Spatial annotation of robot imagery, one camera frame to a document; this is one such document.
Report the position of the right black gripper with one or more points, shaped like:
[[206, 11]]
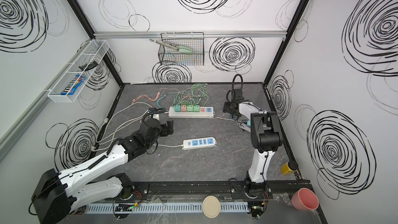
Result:
[[230, 108]]

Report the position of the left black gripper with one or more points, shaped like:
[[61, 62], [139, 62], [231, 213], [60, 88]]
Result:
[[168, 127]]

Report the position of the long colourful power strip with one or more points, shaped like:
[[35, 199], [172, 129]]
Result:
[[205, 113]]

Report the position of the teal plug adapter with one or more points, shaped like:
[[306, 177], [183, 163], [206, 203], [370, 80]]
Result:
[[177, 108]]

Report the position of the short blue power strip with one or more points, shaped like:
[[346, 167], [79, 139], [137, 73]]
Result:
[[198, 143]]

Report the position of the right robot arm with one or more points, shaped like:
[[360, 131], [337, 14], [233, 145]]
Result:
[[265, 134]]

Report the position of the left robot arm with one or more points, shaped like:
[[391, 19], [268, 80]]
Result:
[[59, 193]]

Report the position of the green tongs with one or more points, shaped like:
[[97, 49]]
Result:
[[180, 49]]

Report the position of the yellow block with black cap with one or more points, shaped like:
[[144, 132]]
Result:
[[289, 167]]

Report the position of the blue candy packet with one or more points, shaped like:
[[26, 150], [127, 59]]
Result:
[[73, 85]]

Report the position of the black remote control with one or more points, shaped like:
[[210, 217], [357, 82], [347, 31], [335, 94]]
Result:
[[88, 66]]

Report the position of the beige round lid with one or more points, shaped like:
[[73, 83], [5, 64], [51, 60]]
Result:
[[211, 207]]

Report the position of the pink cup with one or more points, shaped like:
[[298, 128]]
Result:
[[305, 200]]

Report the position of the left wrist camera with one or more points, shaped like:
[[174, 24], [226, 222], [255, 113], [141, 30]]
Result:
[[155, 113]]

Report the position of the black wire basket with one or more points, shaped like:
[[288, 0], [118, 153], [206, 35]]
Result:
[[193, 40]]

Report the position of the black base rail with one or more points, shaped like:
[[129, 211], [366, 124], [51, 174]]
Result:
[[233, 188]]

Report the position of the clear wall shelf basket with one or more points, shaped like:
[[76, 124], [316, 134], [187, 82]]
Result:
[[96, 79]]

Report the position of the white slotted cable duct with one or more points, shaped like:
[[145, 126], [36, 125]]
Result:
[[144, 208]]

